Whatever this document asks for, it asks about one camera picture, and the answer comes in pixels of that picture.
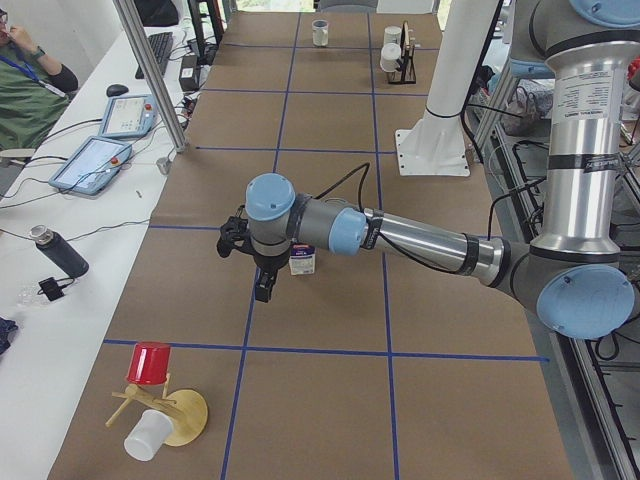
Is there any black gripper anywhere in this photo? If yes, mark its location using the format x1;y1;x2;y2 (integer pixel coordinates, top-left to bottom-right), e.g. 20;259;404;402
252;249;288;302

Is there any blue white milk carton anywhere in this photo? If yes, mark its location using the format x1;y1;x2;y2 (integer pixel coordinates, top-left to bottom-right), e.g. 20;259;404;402
289;244;316;276

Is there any white mug grey inside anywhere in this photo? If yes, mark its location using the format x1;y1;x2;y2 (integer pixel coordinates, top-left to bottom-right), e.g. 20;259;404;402
312;19;329;47

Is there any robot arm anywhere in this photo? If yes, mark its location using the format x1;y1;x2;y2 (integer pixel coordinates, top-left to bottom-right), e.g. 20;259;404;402
232;1;639;339

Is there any red plastic cup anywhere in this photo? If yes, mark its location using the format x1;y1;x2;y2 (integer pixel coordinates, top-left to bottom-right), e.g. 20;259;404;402
126;341;171;385

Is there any wooden cup tree stand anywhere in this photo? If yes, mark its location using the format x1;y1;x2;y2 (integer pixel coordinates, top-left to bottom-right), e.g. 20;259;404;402
105;373;208;447

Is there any translucent white plastic cup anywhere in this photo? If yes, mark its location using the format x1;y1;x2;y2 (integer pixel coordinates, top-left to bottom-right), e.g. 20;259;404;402
123;409;174;461

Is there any white cup on rack lower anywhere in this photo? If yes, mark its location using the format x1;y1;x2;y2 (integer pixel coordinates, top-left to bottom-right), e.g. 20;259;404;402
380;42;402;73

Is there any white cup on rack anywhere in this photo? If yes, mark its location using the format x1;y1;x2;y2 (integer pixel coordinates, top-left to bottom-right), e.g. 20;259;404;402
383;25;403;45
380;42;402;73

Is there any white cup on rack upper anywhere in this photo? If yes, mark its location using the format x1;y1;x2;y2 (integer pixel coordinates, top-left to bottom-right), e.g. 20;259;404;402
383;25;403;45

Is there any near teach pendant tablet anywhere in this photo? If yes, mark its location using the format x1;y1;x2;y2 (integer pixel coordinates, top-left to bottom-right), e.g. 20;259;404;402
48;136;132;197

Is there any teach pendant tablet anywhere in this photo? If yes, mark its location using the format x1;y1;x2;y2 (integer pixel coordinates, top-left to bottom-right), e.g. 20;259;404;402
98;94;157;139
48;136;132;197

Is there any black binder clip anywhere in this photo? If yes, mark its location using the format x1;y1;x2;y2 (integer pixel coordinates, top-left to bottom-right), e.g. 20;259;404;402
37;277;75;301

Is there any far teach pendant tablet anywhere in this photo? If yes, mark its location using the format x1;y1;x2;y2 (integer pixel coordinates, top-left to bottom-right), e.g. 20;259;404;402
98;94;157;139

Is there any black power adapter box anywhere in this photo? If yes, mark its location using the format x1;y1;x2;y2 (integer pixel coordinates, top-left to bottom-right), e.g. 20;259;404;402
179;54;201;92

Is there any black water bottle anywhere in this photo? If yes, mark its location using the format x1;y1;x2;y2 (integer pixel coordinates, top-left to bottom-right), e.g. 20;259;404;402
29;225;89;278

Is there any black computer mouse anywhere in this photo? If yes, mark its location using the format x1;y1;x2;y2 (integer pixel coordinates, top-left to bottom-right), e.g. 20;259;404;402
106;84;129;98

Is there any black keyboard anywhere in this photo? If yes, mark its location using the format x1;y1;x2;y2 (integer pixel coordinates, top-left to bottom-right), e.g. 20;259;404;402
147;32;173;76

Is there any person in green shirt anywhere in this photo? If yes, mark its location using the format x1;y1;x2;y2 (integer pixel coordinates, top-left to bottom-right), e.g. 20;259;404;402
1;10;79;150

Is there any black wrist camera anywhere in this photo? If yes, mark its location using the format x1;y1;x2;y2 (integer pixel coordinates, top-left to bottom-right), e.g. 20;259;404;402
216;216;253;258

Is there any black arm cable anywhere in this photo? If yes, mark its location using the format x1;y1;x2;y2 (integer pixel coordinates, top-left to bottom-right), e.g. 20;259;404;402
315;160;471;274

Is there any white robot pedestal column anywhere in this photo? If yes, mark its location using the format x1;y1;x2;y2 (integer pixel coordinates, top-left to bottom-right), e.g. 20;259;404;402
395;0;502;177

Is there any aluminium frame post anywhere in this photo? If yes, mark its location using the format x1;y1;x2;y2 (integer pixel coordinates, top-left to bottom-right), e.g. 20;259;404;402
113;0;187;153

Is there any black wire mug rack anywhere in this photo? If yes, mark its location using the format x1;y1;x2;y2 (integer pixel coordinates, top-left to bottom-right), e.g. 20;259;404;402
387;21;417;85

